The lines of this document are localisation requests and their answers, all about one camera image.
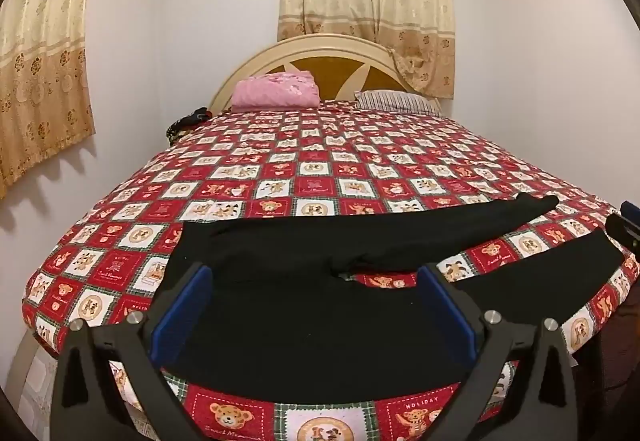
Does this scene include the striped pillow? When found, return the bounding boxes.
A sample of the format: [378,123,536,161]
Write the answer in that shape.
[354,90,443,116]

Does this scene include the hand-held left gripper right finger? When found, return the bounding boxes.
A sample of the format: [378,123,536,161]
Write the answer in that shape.
[416,263,586,441]

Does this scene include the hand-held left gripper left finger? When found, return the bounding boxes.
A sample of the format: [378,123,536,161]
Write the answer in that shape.
[50,262,216,441]

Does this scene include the bed with red patchwork cover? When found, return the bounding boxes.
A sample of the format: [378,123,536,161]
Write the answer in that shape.
[22,100,640,441]

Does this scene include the dark cloth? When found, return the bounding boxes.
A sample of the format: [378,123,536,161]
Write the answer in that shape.
[165,107,210,144]

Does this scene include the beige wooden bed headboard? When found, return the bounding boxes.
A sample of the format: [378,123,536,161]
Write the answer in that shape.
[207,34,443,117]

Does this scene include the pink pillow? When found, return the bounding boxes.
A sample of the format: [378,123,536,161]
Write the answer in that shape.
[231,71,321,112]

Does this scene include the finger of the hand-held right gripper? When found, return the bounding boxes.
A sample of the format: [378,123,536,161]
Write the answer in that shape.
[604,201,640,249]

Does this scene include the black pants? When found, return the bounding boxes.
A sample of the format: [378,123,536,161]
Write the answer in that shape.
[160,194,626,389]

